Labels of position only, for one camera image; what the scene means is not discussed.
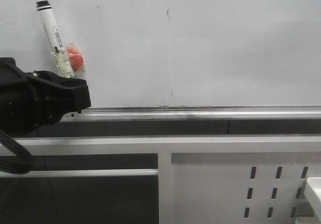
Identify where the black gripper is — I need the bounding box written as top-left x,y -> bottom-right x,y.
1,57 -> 91,135

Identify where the black whiteboard marker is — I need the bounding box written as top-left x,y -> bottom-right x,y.
36,0 -> 75,78

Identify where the red magnet taped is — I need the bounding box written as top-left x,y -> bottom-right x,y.
66,42 -> 86,76

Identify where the white whiteboard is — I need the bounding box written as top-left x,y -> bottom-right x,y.
1,0 -> 320,118

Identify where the white metal pegboard stand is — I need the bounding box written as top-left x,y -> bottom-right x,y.
1,135 -> 320,223

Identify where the black cable bundle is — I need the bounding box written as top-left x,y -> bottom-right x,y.
0,130 -> 35,175

